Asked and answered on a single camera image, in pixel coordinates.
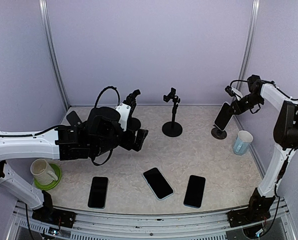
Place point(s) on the front aluminium rail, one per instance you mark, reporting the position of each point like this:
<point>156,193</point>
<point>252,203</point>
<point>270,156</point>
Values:
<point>212,225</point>

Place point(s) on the aluminium frame post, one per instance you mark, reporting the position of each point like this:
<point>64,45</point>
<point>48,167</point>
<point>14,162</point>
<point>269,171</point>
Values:
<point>52,52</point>
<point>250,38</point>

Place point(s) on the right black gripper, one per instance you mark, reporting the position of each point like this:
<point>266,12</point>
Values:
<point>239,108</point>

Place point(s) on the green saucer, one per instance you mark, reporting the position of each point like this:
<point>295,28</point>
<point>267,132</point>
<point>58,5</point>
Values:
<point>52,185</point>

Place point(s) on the black pole phone stand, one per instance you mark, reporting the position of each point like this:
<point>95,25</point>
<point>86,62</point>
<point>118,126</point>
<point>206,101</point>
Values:
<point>172,128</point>
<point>133,124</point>

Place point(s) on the black smartphone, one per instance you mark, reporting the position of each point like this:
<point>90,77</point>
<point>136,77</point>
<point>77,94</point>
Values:
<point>224,116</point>
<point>158,183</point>
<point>194,192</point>
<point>98,192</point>

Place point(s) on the left aluminium frame post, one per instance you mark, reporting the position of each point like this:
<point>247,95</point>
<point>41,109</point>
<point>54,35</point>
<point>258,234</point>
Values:
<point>52,52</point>

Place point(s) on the cream ribbed mug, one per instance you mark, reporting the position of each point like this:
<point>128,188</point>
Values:
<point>43,172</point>

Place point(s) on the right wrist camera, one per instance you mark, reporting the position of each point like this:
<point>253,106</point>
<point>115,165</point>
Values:
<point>233,92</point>

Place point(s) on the right aluminium frame post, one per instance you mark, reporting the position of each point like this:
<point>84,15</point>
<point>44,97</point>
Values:
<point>250,38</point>

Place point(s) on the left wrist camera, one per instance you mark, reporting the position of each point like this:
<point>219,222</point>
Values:
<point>123,110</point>

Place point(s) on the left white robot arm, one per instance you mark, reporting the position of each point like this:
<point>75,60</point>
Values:
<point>104,130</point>

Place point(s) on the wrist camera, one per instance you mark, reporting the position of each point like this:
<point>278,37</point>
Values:
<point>123,110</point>
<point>233,92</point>

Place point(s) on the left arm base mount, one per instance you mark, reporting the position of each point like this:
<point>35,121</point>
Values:
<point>48,214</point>

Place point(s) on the light blue mug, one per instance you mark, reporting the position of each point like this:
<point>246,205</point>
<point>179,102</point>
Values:
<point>242,142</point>

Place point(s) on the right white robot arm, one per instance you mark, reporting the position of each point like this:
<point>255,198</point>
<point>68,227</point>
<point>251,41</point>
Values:
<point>285,133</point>

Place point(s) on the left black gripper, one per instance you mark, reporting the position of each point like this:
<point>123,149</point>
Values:
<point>129,143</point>

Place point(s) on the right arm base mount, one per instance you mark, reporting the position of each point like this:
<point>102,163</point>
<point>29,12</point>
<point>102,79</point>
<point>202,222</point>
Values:
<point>257,210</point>

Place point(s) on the folding plate phone stand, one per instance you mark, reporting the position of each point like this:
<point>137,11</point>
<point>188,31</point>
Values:
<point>218,134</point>
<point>74,120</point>

